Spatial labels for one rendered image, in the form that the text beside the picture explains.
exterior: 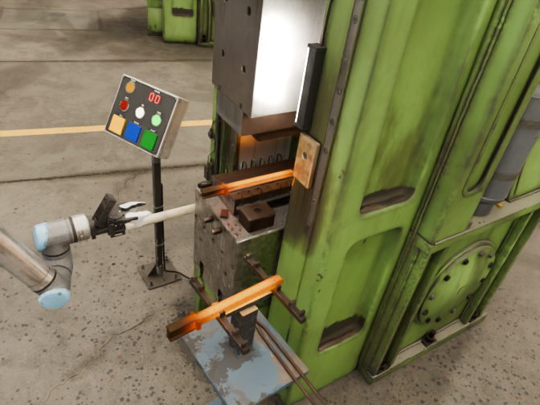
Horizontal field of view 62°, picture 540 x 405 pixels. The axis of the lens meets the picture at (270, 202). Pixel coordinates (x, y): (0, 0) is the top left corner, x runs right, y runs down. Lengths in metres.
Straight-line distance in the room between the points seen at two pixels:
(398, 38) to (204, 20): 5.26
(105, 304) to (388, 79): 1.98
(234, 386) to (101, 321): 1.25
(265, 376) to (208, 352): 0.21
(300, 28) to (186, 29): 5.03
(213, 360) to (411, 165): 0.96
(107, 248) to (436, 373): 2.05
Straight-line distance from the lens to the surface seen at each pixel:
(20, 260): 1.52
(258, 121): 1.62
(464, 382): 2.76
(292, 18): 1.47
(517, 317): 3.27
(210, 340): 1.65
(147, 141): 2.09
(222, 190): 1.80
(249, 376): 1.58
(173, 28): 6.47
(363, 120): 1.31
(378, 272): 2.00
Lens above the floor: 2.04
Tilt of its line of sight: 36 degrees down
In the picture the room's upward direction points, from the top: 9 degrees clockwise
